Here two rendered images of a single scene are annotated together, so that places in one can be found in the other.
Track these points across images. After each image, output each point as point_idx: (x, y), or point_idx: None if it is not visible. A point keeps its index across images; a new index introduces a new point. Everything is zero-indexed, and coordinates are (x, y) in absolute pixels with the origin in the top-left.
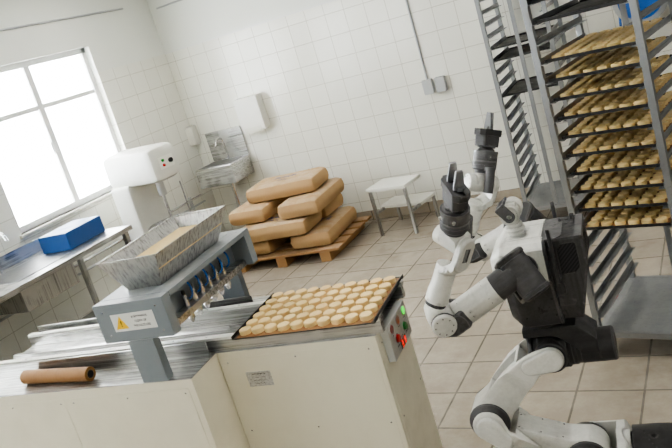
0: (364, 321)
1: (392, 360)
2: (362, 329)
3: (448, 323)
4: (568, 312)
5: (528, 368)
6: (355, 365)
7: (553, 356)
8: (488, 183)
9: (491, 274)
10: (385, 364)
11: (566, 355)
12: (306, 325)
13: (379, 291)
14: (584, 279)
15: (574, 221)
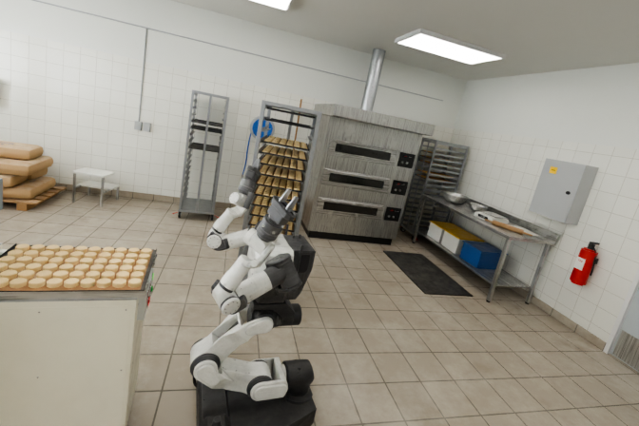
0: (132, 287)
1: (141, 319)
2: (125, 293)
3: (235, 304)
4: (288, 296)
5: (250, 330)
6: (106, 322)
7: (268, 323)
8: (248, 203)
9: (268, 270)
10: (135, 322)
11: (274, 322)
12: (67, 285)
13: (141, 261)
14: (306, 278)
15: (302, 240)
